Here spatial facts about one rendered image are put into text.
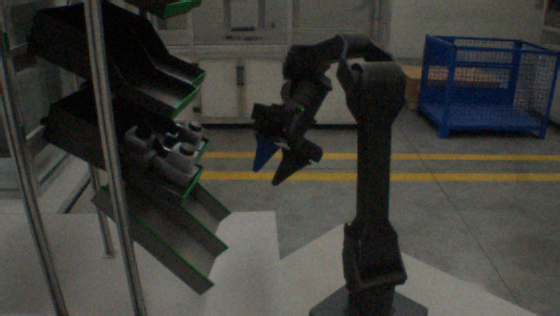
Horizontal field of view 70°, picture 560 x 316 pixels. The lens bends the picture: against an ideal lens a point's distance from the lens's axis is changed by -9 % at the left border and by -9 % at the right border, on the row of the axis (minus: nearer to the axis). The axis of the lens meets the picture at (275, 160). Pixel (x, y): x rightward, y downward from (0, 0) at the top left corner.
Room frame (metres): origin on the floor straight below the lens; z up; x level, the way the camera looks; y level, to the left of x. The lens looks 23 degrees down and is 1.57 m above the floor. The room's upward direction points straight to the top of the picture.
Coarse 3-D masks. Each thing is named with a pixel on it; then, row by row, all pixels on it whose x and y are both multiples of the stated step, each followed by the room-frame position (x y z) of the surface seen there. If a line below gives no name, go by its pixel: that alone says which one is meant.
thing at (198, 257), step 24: (144, 192) 0.81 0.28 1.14; (144, 216) 0.75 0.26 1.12; (168, 216) 0.80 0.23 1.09; (192, 216) 0.79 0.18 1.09; (144, 240) 0.68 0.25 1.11; (168, 240) 0.74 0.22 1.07; (192, 240) 0.78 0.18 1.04; (216, 240) 0.79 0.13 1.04; (168, 264) 0.67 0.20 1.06; (192, 264) 0.72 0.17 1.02; (192, 288) 0.67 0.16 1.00
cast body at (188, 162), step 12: (180, 144) 0.76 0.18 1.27; (156, 156) 0.76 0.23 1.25; (168, 156) 0.73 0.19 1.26; (180, 156) 0.72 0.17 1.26; (192, 156) 0.73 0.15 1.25; (168, 168) 0.73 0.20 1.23; (180, 168) 0.72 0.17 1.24; (192, 168) 0.75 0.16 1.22; (180, 180) 0.72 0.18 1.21; (192, 180) 0.74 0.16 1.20
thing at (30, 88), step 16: (16, 16) 1.39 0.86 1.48; (32, 16) 1.51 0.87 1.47; (16, 32) 1.38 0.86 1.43; (32, 80) 1.44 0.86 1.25; (64, 80) 1.71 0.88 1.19; (32, 96) 1.42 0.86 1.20; (48, 96) 1.54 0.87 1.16; (64, 96) 1.68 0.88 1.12; (0, 112) 1.29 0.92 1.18; (32, 112) 1.39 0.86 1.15; (0, 128) 1.29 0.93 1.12; (32, 128) 1.37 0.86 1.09; (0, 144) 1.29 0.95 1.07; (48, 144) 1.47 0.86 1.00; (0, 160) 1.29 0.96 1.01; (48, 160) 1.44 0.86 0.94; (0, 176) 1.29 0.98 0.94
